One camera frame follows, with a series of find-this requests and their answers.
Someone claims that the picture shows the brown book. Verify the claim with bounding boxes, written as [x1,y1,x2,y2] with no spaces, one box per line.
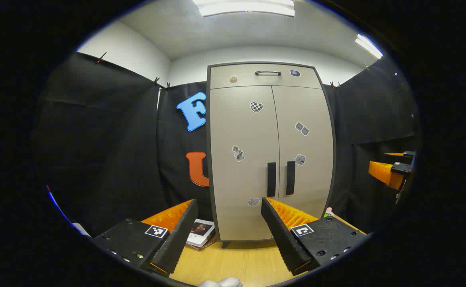
[189,237,217,252]

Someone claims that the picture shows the white portrait cover book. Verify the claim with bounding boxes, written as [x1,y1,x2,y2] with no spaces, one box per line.
[187,218,216,248]

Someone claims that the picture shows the beige cabinet drawer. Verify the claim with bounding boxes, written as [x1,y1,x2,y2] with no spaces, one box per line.
[210,64,322,90]

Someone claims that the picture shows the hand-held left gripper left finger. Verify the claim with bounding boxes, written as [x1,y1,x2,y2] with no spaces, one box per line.
[93,199,199,277]

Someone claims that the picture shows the large ceiling light panel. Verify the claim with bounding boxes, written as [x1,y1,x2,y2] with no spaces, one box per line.
[193,0,295,17]

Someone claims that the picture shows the black backdrop cloth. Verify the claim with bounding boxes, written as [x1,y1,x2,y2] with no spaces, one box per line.
[33,51,421,240]

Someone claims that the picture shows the beige double-door shoe cabinet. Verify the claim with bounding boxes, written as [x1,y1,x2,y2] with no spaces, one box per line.
[206,62,337,243]

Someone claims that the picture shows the beige cabinet door grey stickers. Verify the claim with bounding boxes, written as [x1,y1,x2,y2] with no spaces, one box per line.
[272,85,334,224]

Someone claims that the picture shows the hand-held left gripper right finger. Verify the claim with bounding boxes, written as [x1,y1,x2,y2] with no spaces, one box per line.
[261,197,371,276]

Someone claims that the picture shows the small ceiling light panel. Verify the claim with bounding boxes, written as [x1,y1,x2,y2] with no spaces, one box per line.
[355,34,384,59]

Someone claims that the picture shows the black door handle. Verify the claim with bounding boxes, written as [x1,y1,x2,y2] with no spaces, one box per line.
[267,162,277,197]
[286,161,296,196]

